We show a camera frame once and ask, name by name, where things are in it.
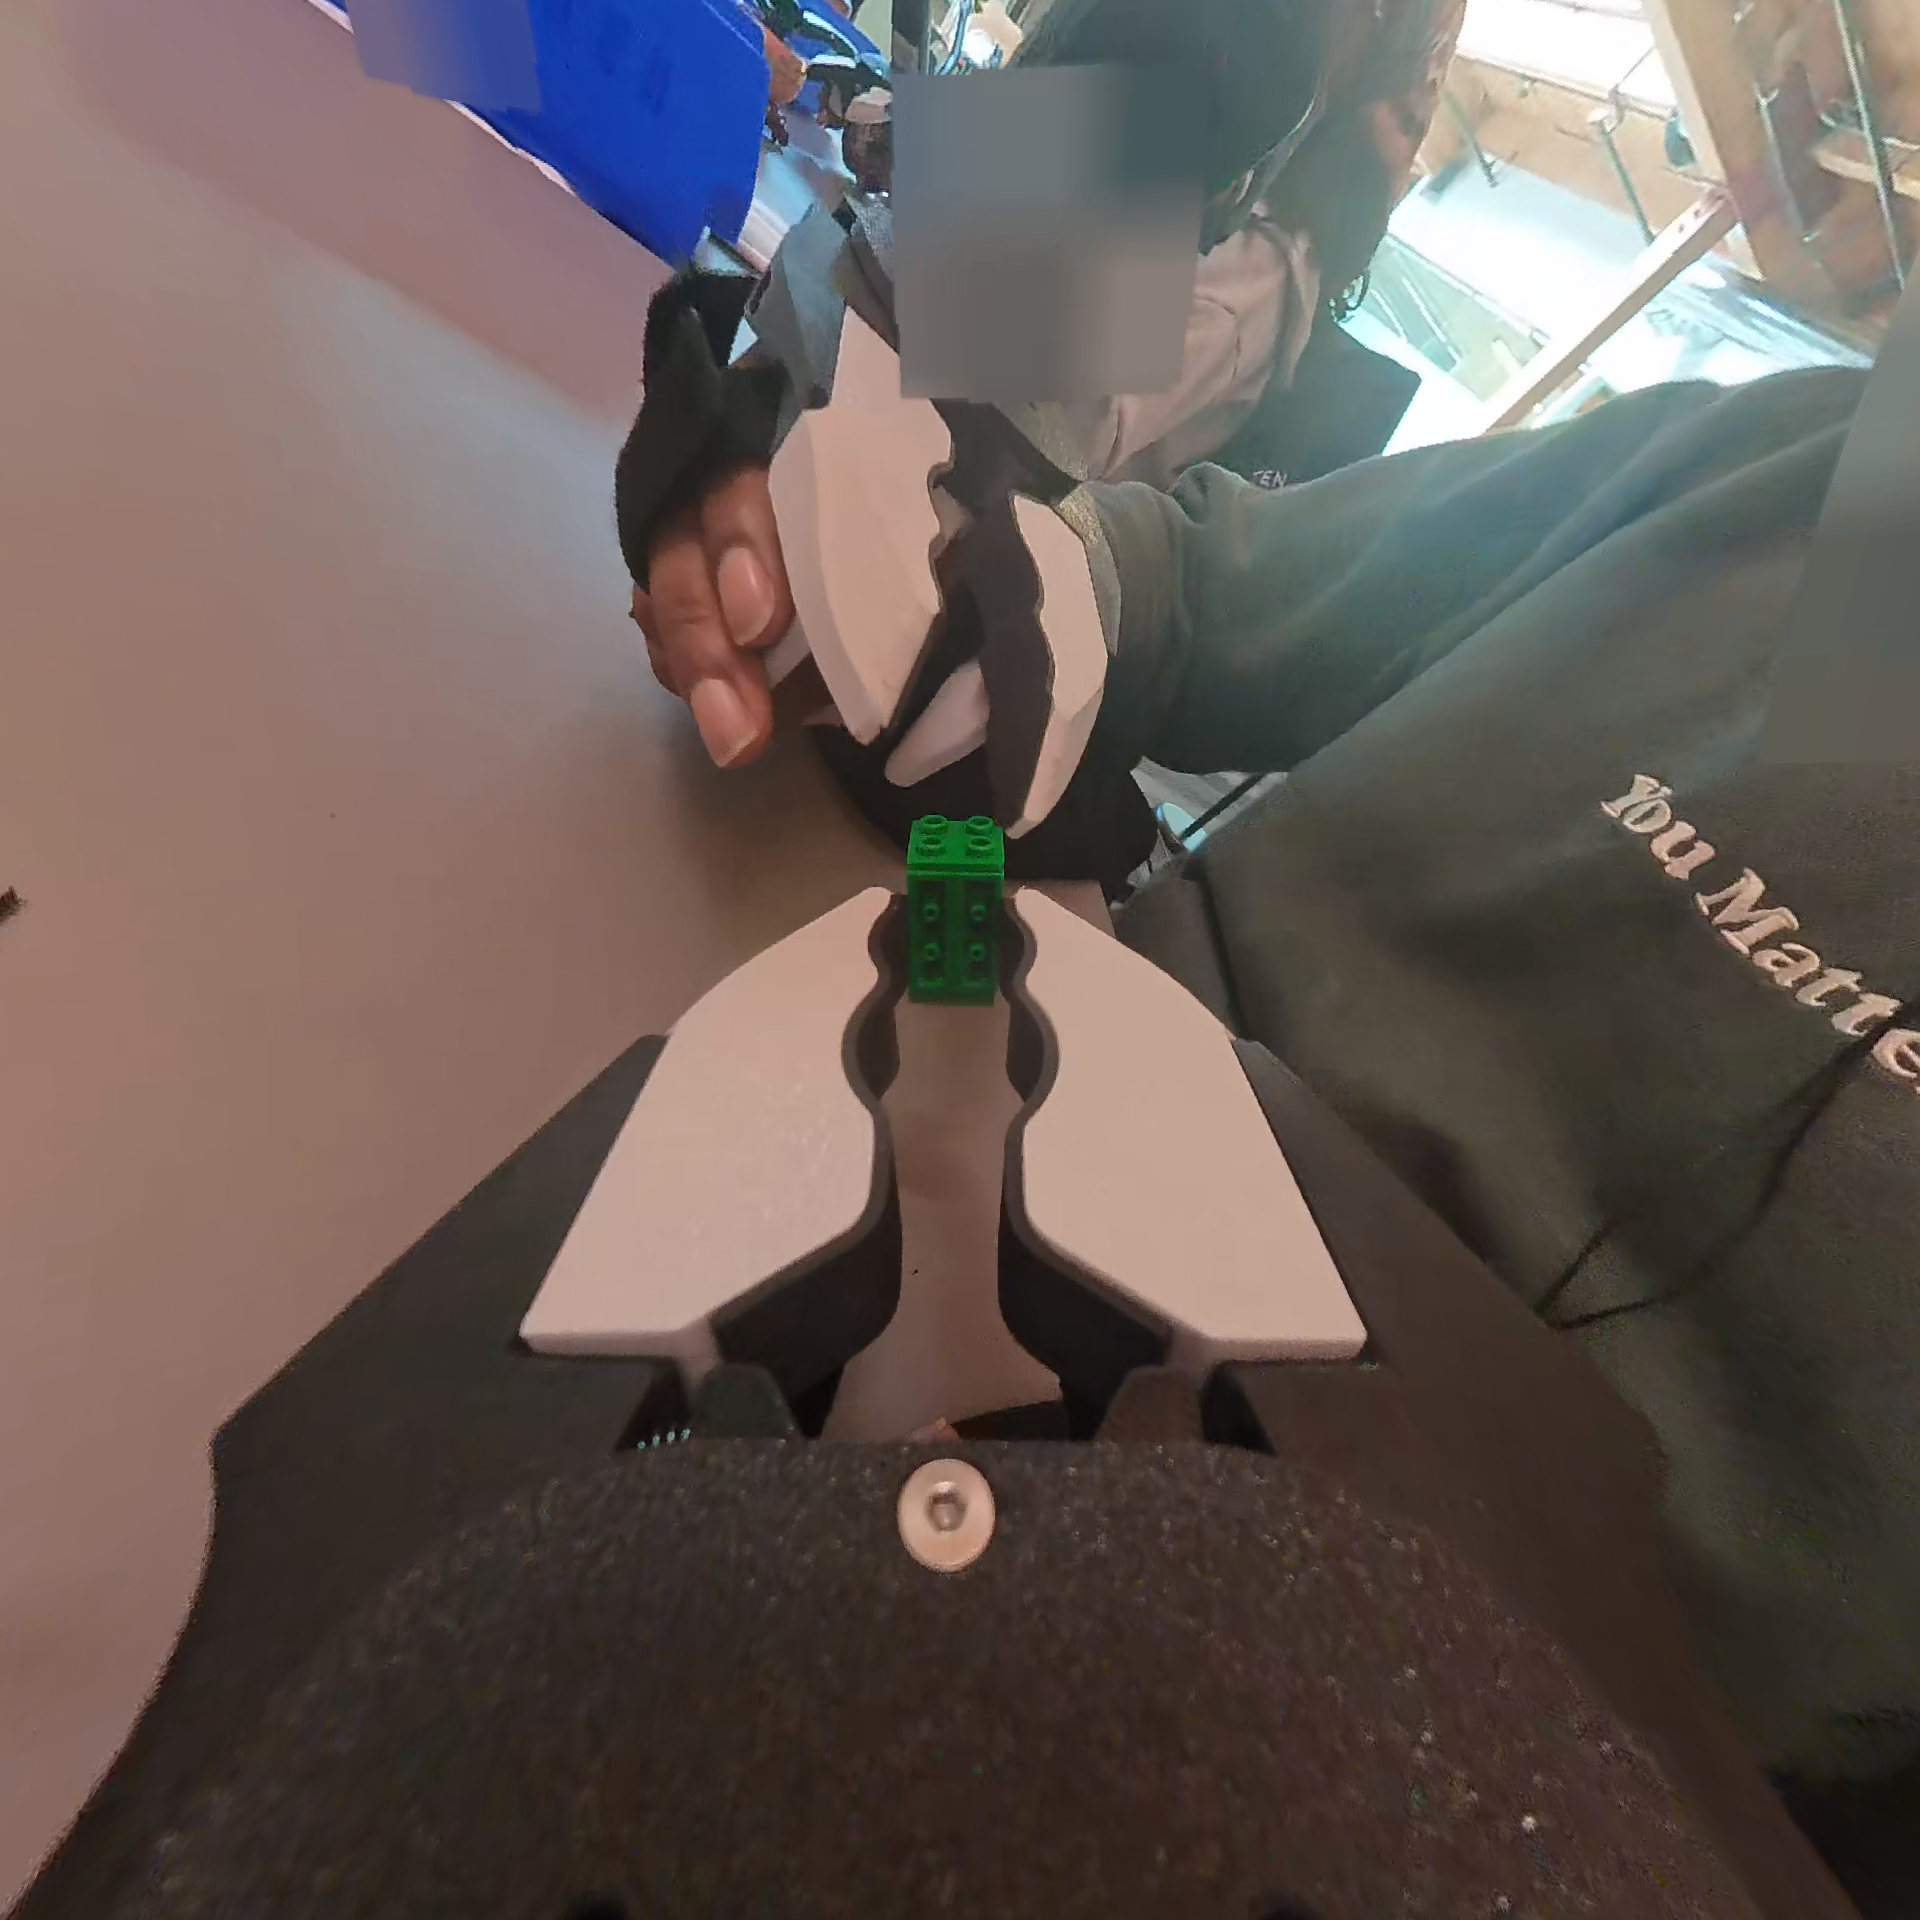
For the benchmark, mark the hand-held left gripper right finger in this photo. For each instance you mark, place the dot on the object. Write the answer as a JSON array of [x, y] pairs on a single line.
[[1185, 1186]]

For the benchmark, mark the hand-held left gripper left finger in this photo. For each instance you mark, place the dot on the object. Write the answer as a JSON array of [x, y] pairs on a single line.
[[707, 1171]]

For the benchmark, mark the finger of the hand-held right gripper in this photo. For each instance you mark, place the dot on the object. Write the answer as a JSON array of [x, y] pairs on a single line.
[[1072, 646], [865, 556]]

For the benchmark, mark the green brick cactus block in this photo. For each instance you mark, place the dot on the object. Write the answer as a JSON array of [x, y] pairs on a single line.
[[954, 914]]

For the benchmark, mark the grey desk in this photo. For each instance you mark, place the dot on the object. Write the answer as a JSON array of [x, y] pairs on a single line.
[[300, 600]]

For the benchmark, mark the person's right hand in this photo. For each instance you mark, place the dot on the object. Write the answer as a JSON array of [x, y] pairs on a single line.
[[707, 571]]

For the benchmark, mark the black chair armrest pad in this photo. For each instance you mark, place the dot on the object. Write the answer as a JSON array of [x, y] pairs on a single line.
[[1103, 840]]

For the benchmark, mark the blue plastic bin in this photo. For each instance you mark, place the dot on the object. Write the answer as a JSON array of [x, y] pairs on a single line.
[[646, 136]]

